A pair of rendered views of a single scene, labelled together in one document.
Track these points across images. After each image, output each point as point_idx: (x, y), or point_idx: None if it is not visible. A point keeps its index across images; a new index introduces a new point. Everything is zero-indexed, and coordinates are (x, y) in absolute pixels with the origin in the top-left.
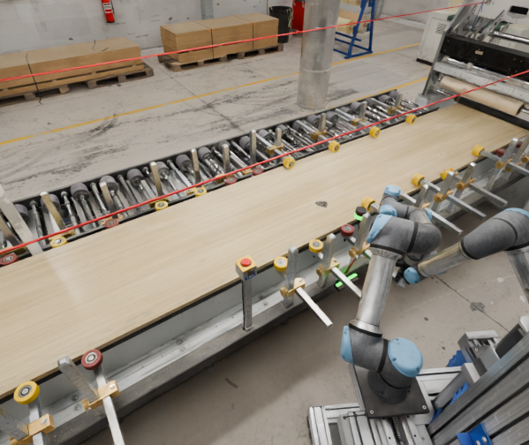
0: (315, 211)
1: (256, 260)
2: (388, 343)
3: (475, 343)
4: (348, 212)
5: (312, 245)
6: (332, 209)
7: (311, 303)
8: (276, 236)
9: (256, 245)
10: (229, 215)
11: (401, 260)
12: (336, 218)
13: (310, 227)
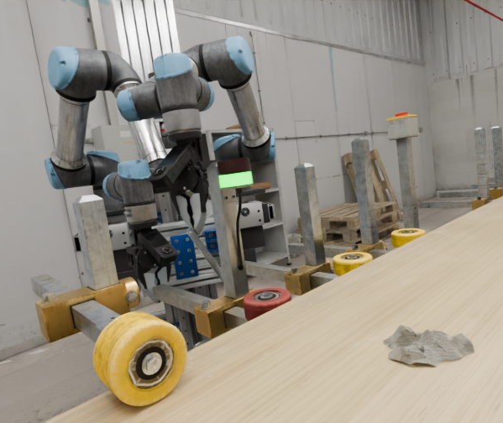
0: (426, 315)
1: (459, 226)
2: (238, 138)
3: (123, 221)
4: (262, 346)
5: (361, 253)
6: (348, 339)
7: (324, 246)
8: (474, 248)
9: (499, 232)
10: None
11: (152, 242)
12: (313, 315)
13: (398, 277)
